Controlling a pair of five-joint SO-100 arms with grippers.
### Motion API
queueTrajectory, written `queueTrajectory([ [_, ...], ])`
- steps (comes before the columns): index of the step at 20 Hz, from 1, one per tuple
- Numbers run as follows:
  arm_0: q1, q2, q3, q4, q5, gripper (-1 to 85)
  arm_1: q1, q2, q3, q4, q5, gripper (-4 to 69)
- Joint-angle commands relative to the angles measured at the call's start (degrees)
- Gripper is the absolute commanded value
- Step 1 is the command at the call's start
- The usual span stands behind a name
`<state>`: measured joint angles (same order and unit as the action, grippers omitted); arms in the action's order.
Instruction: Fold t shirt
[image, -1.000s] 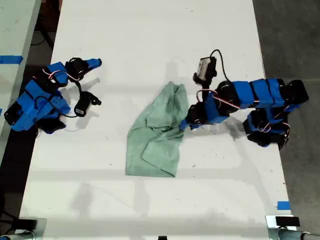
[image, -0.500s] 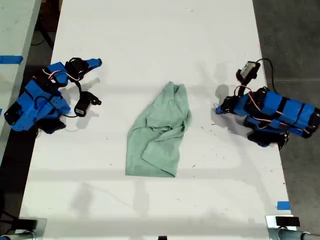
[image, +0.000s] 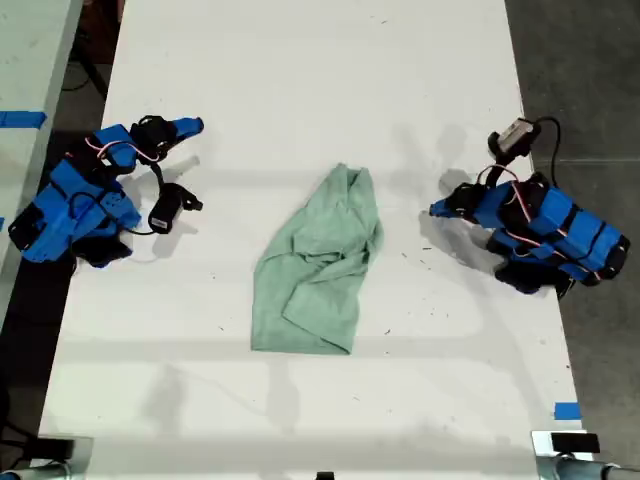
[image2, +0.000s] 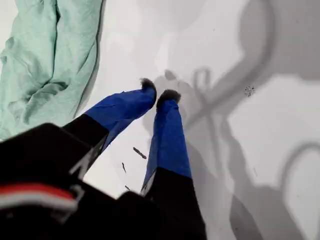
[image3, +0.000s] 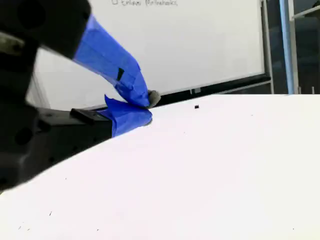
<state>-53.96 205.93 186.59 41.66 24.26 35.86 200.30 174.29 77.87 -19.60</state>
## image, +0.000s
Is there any pale green T-shirt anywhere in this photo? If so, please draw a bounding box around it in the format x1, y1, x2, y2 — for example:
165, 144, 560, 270
249, 162, 386, 357

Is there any long blue tape strip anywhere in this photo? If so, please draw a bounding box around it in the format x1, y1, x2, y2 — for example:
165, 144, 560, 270
0, 110, 49, 130

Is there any pale side table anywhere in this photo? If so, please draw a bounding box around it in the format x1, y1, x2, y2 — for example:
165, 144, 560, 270
0, 0, 85, 324

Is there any square blue tape piece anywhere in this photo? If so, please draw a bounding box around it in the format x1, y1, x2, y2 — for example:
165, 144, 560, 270
553, 401, 583, 422

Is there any small black box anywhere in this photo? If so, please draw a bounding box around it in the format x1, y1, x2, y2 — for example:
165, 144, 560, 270
550, 432, 601, 455
36, 437, 77, 460

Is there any metal pipe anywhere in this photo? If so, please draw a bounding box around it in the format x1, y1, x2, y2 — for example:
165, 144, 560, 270
537, 457, 640, 480

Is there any black floor cable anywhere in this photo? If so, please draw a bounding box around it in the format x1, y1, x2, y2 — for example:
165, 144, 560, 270
62, 39, 109, 99

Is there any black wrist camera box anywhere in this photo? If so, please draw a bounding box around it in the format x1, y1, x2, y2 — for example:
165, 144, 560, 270
148, 182, 204, 234

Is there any grey and black camera box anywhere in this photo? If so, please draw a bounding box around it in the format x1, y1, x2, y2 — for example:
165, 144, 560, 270
488, 117, 543, 159

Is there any thick black camera cable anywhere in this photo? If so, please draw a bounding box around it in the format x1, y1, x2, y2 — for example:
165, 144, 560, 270
536, 115, 564, 189

